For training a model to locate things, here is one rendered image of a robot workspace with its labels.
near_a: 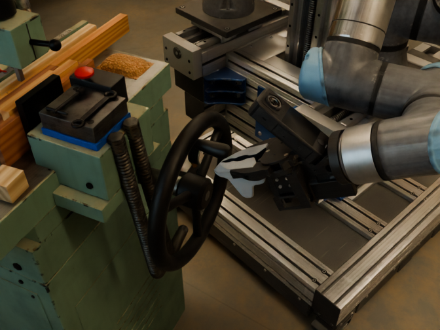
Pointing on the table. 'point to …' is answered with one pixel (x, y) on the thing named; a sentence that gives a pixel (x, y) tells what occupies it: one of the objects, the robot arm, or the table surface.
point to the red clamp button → (83, 73)
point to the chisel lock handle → (47, 44)
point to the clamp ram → (38, 101)
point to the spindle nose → (7, 8)
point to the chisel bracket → (21, 39)
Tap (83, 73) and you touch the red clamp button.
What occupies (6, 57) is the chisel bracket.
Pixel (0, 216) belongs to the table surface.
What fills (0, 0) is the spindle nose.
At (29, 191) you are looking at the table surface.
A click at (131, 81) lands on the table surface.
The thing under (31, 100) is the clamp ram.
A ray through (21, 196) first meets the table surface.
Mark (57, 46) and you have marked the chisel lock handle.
